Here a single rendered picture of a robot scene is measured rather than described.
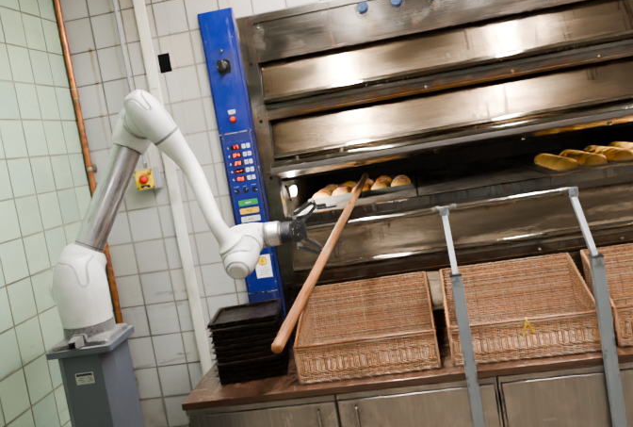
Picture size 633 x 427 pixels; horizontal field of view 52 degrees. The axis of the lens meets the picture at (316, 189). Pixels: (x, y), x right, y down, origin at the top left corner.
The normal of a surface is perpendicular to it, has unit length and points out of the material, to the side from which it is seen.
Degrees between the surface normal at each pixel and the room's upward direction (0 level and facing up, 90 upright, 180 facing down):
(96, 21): 90
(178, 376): 90
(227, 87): 90
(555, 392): 90
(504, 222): 70
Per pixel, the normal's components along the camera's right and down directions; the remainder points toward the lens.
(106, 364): 0.64, -0.05
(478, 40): -0.18, -0.25
